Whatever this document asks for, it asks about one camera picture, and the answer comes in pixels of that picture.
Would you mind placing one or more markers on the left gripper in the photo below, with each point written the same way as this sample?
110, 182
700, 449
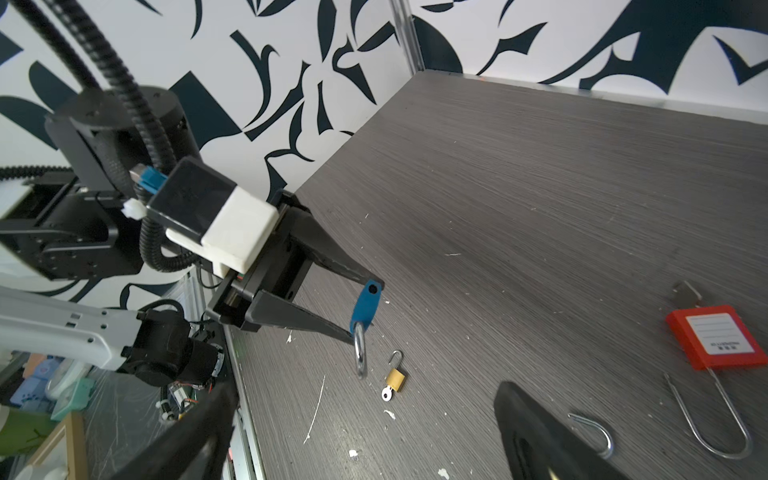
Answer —
264, 295

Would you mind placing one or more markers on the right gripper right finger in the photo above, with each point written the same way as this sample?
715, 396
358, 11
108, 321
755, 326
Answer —
538, 446

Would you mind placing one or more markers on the blue padlock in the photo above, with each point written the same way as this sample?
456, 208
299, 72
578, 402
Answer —
362, 317

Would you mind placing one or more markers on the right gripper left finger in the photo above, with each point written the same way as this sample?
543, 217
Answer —
195, 447

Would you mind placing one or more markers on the red padlock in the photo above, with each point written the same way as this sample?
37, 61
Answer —
713, 338

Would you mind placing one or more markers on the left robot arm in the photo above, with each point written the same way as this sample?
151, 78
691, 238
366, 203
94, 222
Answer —
137, 192

